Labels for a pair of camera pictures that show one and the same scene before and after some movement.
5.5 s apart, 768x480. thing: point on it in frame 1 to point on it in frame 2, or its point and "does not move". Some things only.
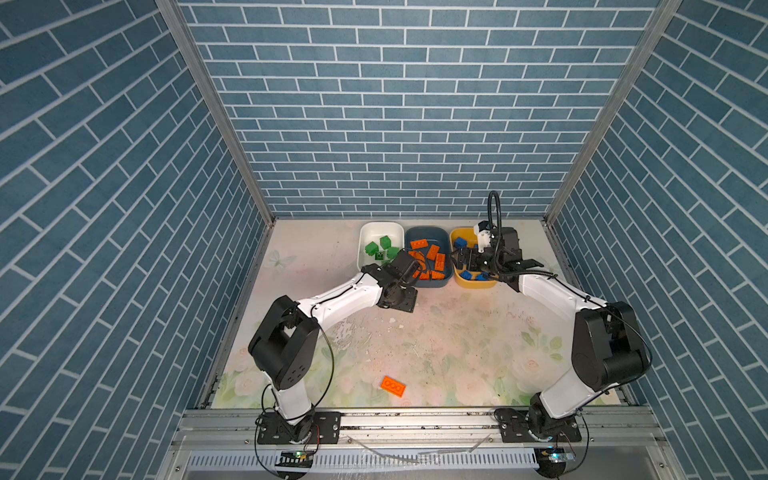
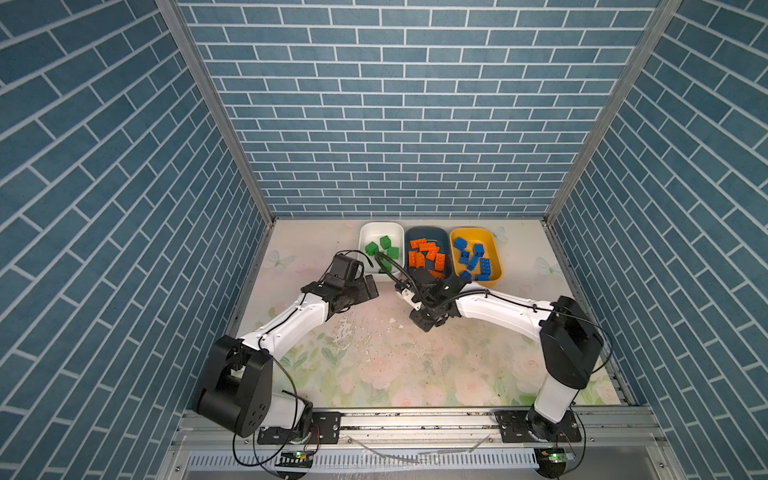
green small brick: (371, 248) does not move
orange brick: (433, 250) does not move
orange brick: (419, 244) does not move
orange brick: (440, 262) does not move
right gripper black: (473, 254) to (421, 323)
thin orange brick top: (435, 275) does not move
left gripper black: (410, 300) to (364, 293)
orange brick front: (393, 386) to (427, 246)
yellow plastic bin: (467, 237) does not move
